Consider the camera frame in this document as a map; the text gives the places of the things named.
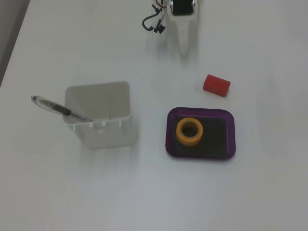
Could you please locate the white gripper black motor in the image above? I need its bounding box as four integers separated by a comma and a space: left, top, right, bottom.
167, 0, 201, 61

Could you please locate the yellow tape roll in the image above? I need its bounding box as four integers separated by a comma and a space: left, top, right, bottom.
176, 117, 204, 146

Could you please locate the red plastic block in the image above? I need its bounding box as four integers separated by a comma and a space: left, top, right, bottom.
202, 74, 231, 98

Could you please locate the purple metal tray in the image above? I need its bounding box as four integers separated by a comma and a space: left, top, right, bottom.
165, 107, 236, 160

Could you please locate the white square pen holder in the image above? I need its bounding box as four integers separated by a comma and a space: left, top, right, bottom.
63, 81, 138, 150

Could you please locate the black ballpoint pen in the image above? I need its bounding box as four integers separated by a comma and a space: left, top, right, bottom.
30, 95, 94, 123

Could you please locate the red wire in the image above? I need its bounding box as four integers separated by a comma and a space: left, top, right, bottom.
151, 0, 167, 9

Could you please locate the black cable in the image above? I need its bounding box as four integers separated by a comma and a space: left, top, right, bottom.
141, 13, 160, 31

